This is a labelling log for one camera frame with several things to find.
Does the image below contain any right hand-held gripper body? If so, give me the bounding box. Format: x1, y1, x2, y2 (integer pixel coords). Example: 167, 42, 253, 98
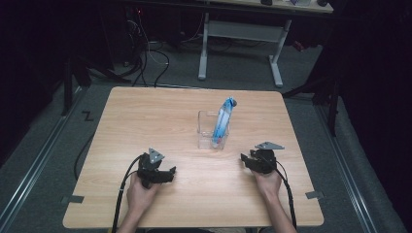
249, 141, 286, 175

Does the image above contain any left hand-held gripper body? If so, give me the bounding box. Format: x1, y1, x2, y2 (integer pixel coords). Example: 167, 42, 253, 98
135, 148, 175, 189

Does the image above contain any blue white toothpaste tube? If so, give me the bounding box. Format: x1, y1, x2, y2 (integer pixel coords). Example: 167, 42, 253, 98
211, 96, 238, 149

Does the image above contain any clear plastic container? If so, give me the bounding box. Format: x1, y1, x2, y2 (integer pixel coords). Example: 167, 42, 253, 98
196, 110, 230, 150

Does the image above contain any person's right hand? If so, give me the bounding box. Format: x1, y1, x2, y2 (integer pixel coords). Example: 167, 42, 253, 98
252, 168, 284, 199

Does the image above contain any person's left hand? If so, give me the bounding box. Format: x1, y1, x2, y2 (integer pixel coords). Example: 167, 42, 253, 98
125, 176, 160, 212

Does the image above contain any grey tape piece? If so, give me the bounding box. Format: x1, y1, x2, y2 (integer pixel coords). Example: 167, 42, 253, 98
304, 190, 325, 200
60, 194, 86, 205

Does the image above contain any black metal stand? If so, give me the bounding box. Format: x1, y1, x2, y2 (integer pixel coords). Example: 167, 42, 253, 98
60, 53, 132, 117
281, 72, 342, 137

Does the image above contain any white-legged background desk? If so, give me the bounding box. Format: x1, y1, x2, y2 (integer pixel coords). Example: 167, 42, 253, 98
196, 0, 335, 88

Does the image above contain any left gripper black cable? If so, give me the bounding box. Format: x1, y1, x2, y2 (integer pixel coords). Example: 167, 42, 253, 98
110, 153, 144, 233

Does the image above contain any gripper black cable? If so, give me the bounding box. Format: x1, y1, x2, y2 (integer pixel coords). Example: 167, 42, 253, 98
274, 159, 298, 230
110, 153, 144, 233

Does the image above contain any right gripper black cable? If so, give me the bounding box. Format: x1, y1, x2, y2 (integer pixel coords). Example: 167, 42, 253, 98
274, 159, 298, 230

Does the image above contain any black floor cable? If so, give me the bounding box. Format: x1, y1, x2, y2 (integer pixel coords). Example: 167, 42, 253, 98
73, 130, 97, 182

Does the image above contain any metal floor rail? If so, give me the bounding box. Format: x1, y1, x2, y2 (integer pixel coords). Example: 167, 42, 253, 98
314, 102, 379, 233
0, 86, 86, 229

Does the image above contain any bundle of floor cables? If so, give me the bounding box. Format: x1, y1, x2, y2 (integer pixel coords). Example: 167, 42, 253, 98
121, 9, 171, 88

